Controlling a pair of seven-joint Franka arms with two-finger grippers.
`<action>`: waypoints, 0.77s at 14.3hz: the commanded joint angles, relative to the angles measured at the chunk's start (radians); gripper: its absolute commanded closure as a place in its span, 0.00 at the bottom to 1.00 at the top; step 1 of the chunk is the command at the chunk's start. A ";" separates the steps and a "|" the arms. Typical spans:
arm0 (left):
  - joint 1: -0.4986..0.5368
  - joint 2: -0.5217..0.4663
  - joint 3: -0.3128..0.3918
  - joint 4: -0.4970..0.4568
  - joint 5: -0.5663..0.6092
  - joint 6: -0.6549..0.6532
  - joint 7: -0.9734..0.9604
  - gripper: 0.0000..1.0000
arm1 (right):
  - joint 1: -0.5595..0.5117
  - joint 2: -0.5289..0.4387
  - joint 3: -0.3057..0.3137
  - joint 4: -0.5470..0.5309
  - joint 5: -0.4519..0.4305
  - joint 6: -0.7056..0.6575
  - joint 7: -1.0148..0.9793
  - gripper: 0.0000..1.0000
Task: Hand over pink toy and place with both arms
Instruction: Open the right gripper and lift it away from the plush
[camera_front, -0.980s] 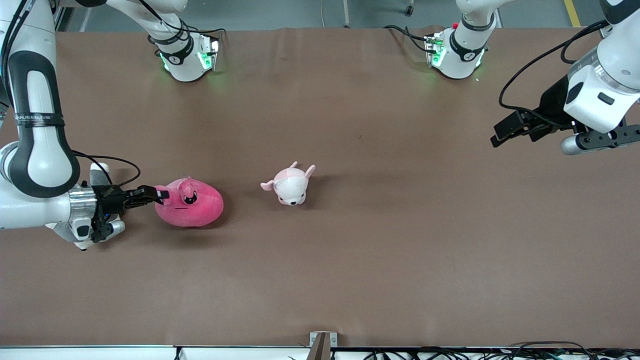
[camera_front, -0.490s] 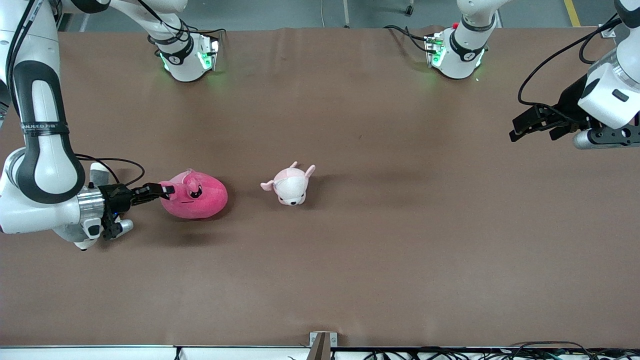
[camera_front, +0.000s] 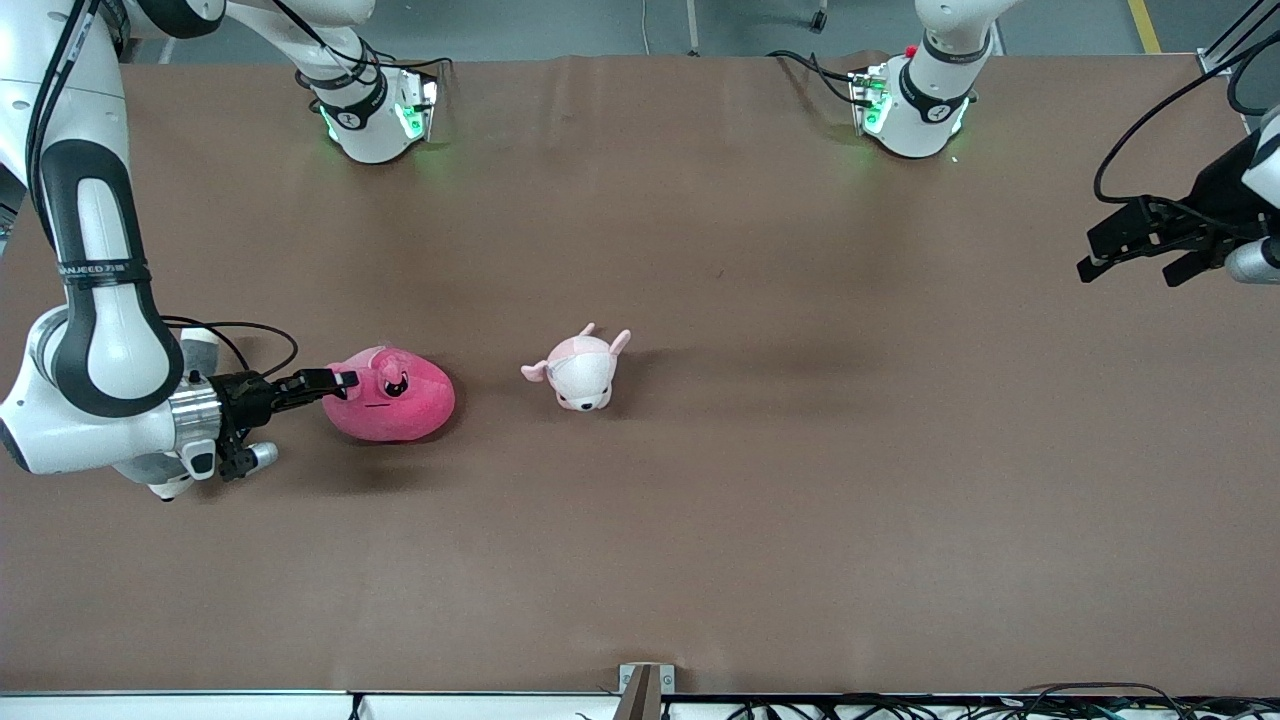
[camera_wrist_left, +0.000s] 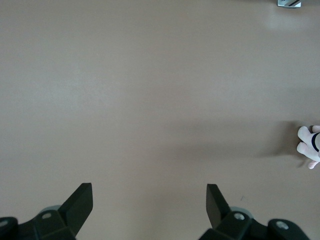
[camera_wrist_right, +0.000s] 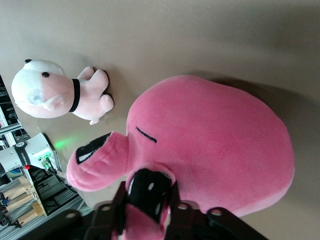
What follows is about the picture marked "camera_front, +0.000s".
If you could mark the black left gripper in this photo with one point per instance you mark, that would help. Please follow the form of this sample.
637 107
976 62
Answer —
1216 196

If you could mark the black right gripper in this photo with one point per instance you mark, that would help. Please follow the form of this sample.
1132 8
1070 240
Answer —
243 399

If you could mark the magenta round plush toy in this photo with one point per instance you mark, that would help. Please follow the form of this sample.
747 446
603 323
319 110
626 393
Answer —
410 410

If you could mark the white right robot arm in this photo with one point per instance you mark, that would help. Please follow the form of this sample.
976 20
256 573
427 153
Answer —
100 350

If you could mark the grey white husky plush toy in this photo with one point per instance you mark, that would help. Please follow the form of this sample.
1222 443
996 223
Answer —
200 350

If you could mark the pale pink puppy plush toy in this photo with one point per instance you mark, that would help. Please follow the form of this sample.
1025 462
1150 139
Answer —
580 375

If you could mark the aluminium frame profile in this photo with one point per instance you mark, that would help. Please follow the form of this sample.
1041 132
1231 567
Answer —
1215 62

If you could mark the white table edge rail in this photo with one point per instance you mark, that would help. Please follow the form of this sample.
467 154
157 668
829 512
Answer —
200 708

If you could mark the metal table edge bracket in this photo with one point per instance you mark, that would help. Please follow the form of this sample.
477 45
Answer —
645 690

